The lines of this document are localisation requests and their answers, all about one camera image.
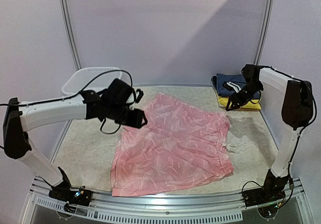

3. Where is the right aluminium frame post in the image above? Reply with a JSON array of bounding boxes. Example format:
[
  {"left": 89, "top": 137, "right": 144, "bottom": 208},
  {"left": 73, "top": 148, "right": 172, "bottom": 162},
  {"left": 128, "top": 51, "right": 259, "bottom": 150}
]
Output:
[{"left": 253, "top": 0, "right": 273, "bottom": 65}]

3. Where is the aluminium front rail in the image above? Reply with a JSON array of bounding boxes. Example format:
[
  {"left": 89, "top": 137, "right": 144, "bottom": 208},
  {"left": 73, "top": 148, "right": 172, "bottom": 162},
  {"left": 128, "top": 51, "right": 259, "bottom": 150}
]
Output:
[{"left": 22, "top": 177, "right": 314, "bottom": 223}]

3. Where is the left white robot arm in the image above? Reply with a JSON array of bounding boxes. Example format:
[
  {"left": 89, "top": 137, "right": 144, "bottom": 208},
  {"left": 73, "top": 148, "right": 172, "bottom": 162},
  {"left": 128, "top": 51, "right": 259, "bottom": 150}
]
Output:
[{"left": 3, "top": 78, "right": 147, "bottom": 201}]

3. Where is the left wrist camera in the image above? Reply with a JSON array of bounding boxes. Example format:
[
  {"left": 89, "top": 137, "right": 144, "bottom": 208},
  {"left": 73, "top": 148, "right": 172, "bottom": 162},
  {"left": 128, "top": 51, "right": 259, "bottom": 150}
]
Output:
[{"left": 133, "top": 88, "right": 144, "bottom": 103}]

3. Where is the folded yellow shirt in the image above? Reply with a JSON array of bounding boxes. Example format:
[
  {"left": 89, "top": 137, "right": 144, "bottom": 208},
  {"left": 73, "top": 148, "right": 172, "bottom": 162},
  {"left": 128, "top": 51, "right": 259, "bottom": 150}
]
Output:
[{"left": 217, "top": 96, "right": 261, "bottom": 110}]

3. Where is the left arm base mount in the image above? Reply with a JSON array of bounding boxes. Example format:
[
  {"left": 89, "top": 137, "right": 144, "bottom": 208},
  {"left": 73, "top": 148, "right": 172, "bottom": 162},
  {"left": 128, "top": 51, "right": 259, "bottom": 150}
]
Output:
[{"left": 48, "top": 167, "right": 93, "bottom": 206}]

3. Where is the white plastic laundry basket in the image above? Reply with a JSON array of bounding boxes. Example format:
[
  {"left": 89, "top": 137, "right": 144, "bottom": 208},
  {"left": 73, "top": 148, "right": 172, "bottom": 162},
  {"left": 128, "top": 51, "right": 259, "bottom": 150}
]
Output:
[{"left": 61, "top": 67, "right": 122, "bottom": 100}]

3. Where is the pink garment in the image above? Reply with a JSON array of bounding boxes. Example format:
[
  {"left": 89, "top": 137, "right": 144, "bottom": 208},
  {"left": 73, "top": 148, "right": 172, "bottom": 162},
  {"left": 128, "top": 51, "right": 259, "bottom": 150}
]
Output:
[{"left": 110, "top": 93, "right": 234, "bottom": 197}]

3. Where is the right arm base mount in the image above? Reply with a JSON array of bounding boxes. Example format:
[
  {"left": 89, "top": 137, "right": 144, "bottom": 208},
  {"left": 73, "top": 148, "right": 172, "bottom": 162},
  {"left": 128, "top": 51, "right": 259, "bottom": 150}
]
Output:
[{"left": 241, "top": 177, "right": 294, "bottom": 209}]

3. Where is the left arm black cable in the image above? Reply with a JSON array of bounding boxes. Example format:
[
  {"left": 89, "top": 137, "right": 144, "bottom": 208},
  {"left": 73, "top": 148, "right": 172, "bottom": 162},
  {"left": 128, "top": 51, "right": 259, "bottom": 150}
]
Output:
[{"left": 0, "top": 69, "right": 133, "bottom": 135}]

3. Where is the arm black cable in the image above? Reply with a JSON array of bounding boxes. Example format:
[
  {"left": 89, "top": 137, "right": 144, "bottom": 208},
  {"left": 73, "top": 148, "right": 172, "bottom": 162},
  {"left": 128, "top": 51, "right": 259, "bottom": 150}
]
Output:
[
  {"left": 0, "top": 69, "right": 133, "bottom": 135},
  {"left": 298, "top": 93, "right": 317, "bottom": 184}
]

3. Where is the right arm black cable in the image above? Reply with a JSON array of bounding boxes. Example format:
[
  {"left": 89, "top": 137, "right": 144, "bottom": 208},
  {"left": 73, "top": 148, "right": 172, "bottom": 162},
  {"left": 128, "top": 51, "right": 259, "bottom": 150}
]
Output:
[{"left": 298, "top": 93, "right": 317, "bottom": 184}]

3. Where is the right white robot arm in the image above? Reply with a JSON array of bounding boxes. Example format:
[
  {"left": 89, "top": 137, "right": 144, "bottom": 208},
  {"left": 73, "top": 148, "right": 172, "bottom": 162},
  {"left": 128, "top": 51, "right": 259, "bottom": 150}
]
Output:
[{"left": 223, "top": 64, "right": 316, "bottom": 202}]

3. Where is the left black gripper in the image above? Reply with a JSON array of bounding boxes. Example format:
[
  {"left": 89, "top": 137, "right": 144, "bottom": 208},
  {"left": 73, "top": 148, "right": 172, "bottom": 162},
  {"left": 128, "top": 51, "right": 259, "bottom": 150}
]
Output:
[{"left": 107, "top": 102, "right": 147, "bottom": 129}]

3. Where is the navy blue tank top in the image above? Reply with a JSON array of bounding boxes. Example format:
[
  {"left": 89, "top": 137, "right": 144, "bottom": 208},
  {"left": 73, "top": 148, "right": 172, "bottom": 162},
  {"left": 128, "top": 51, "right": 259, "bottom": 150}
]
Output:
[{"left": 211, "top": 73, "right": 246, "bottom": 97}]

